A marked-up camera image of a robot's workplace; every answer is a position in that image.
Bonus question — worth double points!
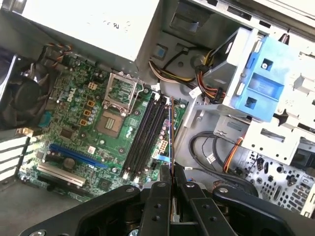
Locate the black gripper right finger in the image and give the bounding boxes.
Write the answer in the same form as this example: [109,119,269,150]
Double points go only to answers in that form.
[175,167,300,236]

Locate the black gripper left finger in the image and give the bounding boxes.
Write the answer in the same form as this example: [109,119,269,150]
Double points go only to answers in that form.
[23,166,173,236]

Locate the green RAM stick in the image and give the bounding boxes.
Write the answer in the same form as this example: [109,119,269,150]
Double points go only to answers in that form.
[168,96,183,223]

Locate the black RAM slot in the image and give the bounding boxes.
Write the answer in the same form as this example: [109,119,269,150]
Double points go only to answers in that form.
[122,91,158,179]
[127,93,163,181]
[140,97,172,177]
[133,95,167,184]

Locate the black open PC case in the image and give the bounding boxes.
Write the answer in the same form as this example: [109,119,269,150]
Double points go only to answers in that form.
[0,0,315,236]

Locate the green motherboard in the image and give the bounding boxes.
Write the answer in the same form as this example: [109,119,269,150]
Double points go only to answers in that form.
[18,53,190,197]

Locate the perforated metal panel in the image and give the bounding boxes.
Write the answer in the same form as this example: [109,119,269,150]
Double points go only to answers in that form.
[246,149,315,218]

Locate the blue expansion slot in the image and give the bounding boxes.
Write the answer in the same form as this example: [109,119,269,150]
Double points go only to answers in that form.
[48,143,109,168]

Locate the CPU socket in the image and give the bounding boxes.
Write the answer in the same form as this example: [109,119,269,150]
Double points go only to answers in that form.
[95,109,125,140]

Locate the round silver coin battery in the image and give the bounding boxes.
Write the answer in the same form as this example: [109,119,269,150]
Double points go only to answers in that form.
[63,157,76,169]

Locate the black expansion slot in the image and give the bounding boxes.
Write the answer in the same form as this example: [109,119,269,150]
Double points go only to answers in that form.
[36,177,86,197]

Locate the white expansion slot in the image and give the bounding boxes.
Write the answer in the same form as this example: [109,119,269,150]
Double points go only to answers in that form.
[36,162,87,188]

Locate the silver metal drive cage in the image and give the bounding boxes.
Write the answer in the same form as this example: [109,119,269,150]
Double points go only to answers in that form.
[184,26,315,168]

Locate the blue board connector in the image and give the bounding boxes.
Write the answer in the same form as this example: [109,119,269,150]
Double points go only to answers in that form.
[39,111,54,128]

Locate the black case fan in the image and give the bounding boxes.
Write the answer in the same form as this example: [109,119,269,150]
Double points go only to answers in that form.
[0,53,52,131]

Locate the grey power supply unit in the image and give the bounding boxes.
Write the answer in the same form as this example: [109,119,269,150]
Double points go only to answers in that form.
[0,0,163,74]

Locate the black looped wire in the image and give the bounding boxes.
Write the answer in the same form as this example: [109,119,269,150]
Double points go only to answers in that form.
[189,131,247,177]

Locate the blue flat wire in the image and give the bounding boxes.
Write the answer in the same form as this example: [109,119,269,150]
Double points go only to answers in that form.
[152,151,173,162]

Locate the orange wire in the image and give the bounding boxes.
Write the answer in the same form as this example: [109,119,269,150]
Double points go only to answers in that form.
[222,137,245,173]

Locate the red yellow black wire bundle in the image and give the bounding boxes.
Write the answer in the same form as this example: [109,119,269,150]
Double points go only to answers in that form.
[193,46,226,103]

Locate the wire locking lever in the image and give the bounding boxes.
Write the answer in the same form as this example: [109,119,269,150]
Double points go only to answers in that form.
[126,80,146,116]

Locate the beige wire bundle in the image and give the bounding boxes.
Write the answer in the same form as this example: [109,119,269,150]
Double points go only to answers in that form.
[148,59,197,86]

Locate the blue plastic drive bracket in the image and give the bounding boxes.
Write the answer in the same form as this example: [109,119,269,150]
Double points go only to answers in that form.
[235,34,287,123]

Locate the silver slot cover bracket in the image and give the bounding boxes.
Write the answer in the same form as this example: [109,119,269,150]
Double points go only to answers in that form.
[0,147,34,160]
[0,135,28,149]
[0,158,25,172]

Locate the thin coloured fan wires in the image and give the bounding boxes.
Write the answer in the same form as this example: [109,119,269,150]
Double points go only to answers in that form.
[45,43,74,68]

